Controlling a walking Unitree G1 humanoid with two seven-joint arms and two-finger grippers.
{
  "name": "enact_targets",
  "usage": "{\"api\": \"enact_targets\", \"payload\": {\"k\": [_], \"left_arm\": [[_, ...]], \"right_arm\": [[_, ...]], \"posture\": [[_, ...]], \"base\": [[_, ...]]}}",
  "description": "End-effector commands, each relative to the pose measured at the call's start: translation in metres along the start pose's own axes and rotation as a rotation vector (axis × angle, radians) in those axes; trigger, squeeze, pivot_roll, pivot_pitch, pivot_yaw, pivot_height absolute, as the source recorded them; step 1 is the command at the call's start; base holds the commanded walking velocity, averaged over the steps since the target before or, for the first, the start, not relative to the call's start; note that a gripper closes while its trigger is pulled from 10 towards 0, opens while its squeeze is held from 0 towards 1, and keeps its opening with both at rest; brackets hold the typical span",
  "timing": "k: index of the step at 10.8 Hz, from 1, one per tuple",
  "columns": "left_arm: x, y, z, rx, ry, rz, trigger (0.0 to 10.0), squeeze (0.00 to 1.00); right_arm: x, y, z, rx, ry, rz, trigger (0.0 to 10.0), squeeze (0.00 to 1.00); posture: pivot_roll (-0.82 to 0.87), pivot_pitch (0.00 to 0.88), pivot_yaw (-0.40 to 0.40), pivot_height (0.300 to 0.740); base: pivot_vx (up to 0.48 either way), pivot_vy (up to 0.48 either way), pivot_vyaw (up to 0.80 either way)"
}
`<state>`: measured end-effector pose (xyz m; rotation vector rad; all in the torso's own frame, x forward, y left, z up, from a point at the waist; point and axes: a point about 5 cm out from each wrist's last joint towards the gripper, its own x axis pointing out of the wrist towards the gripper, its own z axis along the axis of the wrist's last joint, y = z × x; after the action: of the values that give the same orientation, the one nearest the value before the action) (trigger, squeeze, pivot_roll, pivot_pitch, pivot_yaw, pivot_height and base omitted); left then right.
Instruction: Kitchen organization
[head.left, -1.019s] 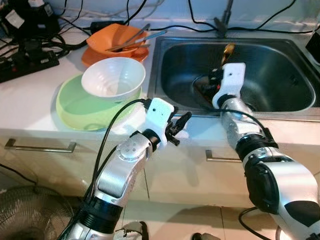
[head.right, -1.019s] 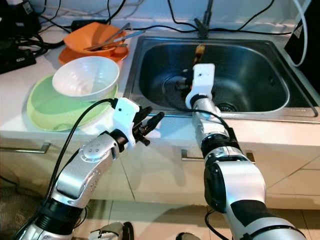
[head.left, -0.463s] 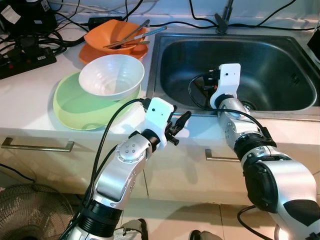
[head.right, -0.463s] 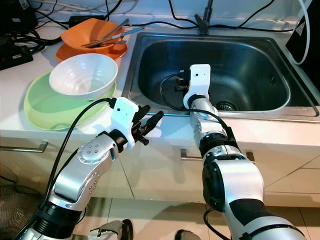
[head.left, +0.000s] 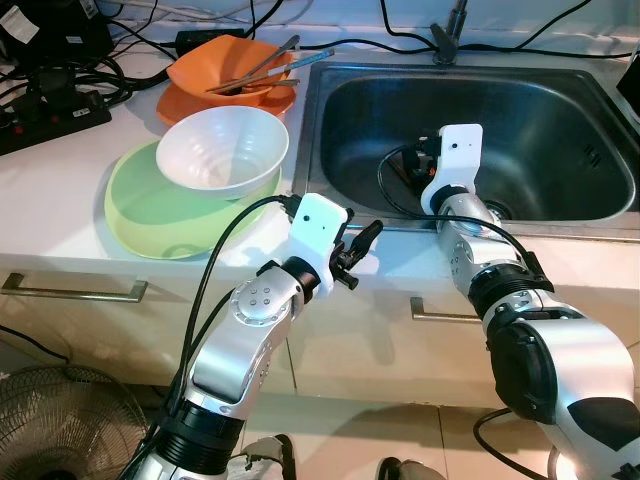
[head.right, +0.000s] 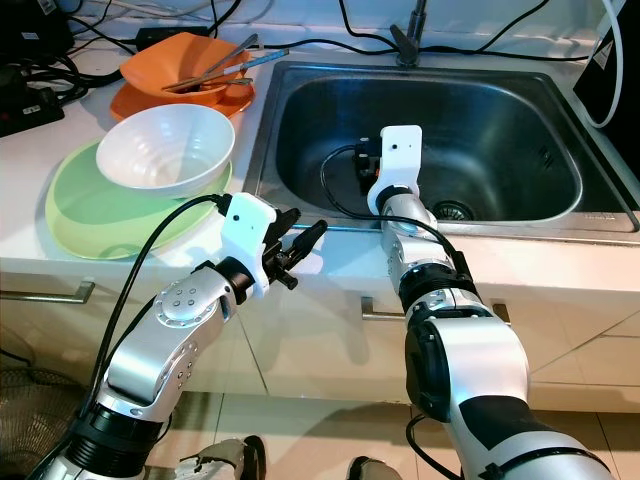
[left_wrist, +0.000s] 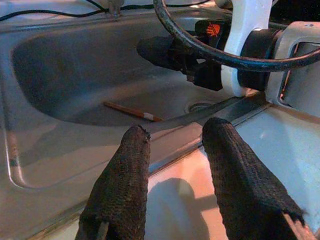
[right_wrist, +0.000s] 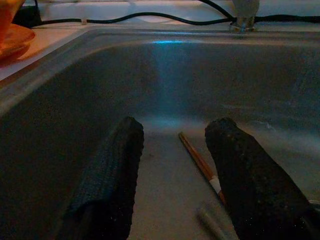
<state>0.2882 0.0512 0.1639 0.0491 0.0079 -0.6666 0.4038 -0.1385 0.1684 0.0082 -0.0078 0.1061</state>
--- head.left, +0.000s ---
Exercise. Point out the grey metal utensil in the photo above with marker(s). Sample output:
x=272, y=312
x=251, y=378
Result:
x=270, y=58

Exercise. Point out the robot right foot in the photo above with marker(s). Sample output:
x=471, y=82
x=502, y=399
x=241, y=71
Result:
x=410, y=470

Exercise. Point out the light green plate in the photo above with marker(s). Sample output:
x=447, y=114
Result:
x=150, y=220

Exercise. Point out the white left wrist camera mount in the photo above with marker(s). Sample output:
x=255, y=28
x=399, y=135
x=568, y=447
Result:
x=318, y=225

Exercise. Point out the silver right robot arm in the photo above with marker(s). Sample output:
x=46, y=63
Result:
x=570, y=360

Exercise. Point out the small black power adapter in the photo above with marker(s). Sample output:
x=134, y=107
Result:
x=198, y=40

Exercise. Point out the chrome sink faucet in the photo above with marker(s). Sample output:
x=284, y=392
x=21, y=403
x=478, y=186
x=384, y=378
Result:
x=447, y=45

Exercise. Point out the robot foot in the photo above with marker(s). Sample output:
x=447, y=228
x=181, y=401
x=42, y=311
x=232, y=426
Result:
x=410, y=470
x=265, y=460

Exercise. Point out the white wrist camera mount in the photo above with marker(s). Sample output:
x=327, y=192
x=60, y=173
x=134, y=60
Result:
x=318, y=225
x=460, y=150

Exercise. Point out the wooden chopstick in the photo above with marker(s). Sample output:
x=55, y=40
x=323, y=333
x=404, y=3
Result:
x=240, y=90

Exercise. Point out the orange bowl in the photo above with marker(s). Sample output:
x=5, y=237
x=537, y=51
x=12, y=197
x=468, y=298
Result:
x=200, y=65

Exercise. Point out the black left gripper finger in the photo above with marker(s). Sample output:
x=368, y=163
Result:
x=370, y=236
x=349, y=277

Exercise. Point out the orange plate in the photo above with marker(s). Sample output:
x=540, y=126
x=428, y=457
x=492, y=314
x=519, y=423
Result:
x=175, y=108

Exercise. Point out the cream sink cabinet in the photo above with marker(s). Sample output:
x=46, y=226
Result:
x=350, y=340

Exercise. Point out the black power strip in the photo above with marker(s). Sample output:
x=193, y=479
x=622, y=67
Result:
x=60, y=120

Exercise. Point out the black electronics box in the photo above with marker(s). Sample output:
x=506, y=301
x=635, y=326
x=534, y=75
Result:
x=60, y=35

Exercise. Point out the stainless steel sink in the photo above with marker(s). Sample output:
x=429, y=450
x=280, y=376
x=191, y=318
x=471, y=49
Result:
x=540, y=130

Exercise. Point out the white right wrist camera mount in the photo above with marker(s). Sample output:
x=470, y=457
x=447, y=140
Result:
x=460, y=150

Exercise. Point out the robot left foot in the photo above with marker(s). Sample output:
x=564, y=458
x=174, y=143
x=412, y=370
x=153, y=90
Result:
x=265, y=460

